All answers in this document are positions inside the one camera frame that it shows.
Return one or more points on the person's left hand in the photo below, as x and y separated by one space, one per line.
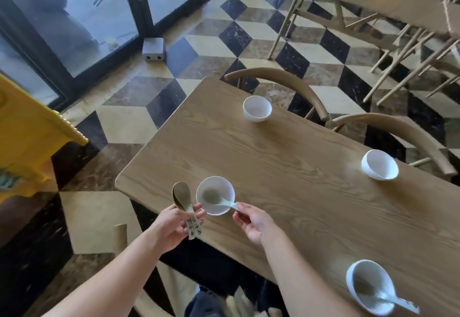
170 228

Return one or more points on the person's right hand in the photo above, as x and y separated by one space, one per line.
258 225

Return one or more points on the white ceramic bowl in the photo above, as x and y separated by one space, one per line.
366 270
223 185
377 164
257 106

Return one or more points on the person's right forearm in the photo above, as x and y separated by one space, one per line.
305 284

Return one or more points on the person's left forearm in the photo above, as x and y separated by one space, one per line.
115 281

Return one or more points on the person's blue trousers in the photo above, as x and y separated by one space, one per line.
205 306

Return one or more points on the yellow plastic stand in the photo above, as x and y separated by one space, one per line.
28 137

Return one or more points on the grey floor socket box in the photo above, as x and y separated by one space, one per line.
154 45

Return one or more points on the black framed glass door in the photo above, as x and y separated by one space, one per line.
100 22

